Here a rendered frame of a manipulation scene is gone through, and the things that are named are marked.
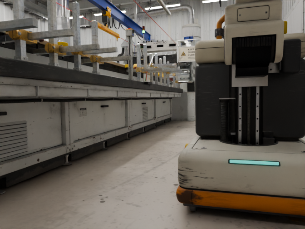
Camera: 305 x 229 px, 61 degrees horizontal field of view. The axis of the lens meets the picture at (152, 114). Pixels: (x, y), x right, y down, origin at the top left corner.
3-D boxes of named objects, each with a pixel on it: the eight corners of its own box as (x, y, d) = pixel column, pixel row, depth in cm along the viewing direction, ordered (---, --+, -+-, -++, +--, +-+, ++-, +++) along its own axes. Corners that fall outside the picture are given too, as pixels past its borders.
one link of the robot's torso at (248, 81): (231, 87, 130) (231, 37, 128) (294, 85, 122) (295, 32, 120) (232, 85, 104) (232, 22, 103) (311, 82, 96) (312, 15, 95)
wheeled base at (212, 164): (194, 167, 175) (194, 131, 174) (298, 173, 157) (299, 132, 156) (174, 208, 111) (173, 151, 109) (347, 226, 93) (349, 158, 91)
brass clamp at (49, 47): (67, 55, 158) (66, 47, 158) (52, 51, 145) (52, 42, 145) (58, 56, 160) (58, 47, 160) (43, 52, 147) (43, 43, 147)
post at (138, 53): (141, 86, 296) (140, 43, 293) (140, 86, 293) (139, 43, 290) (138, 86, 297) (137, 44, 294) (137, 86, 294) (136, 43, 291)
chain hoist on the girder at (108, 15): (113, 28, 808) (112, 12, 805) (108, 26, 776) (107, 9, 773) (105, 29, 815) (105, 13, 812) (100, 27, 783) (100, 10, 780)
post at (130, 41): (133, 80, 271) (132, 37, 268) (131, 80, 266) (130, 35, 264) (129, 80, 272) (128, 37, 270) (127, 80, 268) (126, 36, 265)
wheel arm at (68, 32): (75, 37, 124) (74, 29, 124) (71, 36, 121) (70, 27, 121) (3, 44, 136) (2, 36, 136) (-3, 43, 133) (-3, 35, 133)
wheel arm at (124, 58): (131, 61, 196) (131, 55, 196) (129, 60, 193) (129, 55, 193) (81, 64, 208) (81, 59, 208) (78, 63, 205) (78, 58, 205)
